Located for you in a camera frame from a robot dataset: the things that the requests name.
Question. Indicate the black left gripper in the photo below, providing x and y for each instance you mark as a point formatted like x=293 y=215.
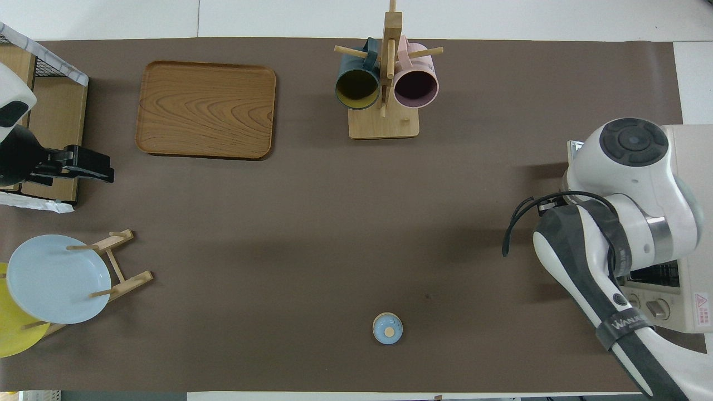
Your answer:
x=19 y=159

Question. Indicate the glass oven door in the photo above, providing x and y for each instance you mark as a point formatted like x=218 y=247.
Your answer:
x=574 y=149

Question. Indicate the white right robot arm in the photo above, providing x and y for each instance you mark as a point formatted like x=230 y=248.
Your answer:
x=629 y=184

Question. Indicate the beige oven knob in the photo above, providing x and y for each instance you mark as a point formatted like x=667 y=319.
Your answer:
x=634 y=301
x=660 y=307

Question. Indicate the cream toaster oven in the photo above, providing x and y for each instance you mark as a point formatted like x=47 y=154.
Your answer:
x=696 y=167

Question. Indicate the light blue plate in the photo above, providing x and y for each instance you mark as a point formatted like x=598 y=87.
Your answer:
x=55 y=284

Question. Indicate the wooden plate rack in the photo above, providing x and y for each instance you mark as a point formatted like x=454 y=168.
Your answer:
x=133 y=278

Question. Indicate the wooden tray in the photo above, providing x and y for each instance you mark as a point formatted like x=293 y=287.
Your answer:
x=206 y=108

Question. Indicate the yellow plate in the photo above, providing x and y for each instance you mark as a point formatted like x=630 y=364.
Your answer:
x=14 y=337

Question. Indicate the brown table mat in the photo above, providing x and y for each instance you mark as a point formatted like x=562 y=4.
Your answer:
x=334 y=223

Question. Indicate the dark blue mug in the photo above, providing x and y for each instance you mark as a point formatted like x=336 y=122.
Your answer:
x=357 y=89

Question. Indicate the wooden mug rack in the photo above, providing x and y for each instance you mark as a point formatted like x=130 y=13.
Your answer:
x=384 y=125

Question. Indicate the pink mug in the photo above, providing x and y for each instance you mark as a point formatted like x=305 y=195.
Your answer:
x=416 y=86

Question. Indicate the small blue lidded jar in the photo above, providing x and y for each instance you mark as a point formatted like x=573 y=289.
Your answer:
x=387 y=328

